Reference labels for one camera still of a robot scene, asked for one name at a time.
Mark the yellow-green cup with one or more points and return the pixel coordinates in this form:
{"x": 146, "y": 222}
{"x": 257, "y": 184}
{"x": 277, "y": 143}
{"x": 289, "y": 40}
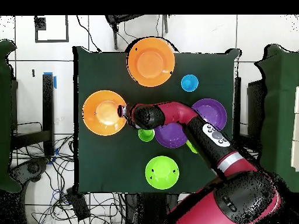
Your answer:
{"x": 191, "y": 147}

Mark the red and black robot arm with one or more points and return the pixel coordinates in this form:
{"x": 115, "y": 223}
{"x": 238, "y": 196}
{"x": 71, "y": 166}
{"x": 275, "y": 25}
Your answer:
{"x": 177, "y": 112}

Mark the green bowl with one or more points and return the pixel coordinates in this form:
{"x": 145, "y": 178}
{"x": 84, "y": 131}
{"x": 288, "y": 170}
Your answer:
{"x": 162, "y": 172}

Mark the black power adapter box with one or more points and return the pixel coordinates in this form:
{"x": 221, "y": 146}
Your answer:
{"x": 78, "y": 205}

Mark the blue cup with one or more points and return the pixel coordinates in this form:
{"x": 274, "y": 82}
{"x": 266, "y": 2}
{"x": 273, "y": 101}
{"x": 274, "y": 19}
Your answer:
{"x": 189, "y": 82}

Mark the grey pedestal foot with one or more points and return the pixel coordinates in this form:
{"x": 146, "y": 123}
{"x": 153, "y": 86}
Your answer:
{"x": 33, "y": 168}

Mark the orange bowl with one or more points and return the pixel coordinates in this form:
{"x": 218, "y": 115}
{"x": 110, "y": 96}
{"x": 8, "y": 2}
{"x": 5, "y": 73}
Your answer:
{"x": 100, "y": 114}
{"x": 150, "y": 63}

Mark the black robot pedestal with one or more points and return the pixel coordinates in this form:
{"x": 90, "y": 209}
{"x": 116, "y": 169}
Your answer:
{"x": 151, "y": 207}

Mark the purple bowl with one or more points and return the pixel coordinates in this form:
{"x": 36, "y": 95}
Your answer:
{"x": 213, "y": 112}
{"x": 170, "y": 137}

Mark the green cloth covered table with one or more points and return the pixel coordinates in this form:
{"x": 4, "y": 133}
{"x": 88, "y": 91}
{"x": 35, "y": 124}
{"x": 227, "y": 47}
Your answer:
{"x": 280, "y": 116}
{"x": 4, "y": 116}

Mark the white box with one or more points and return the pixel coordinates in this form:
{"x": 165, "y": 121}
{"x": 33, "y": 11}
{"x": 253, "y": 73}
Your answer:
{"x": 296, "y": 128}

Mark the green cup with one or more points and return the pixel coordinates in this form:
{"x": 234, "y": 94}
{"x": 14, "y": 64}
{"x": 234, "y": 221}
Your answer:
{"x": 146, "y": 136}

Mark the black camera tripod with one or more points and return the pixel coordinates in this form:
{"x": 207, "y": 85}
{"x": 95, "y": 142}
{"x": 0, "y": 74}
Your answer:
{"x": 115, "y": 35}

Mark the dark green table cloth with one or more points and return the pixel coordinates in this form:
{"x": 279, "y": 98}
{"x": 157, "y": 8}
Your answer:
{"x": 105, "y": 168}

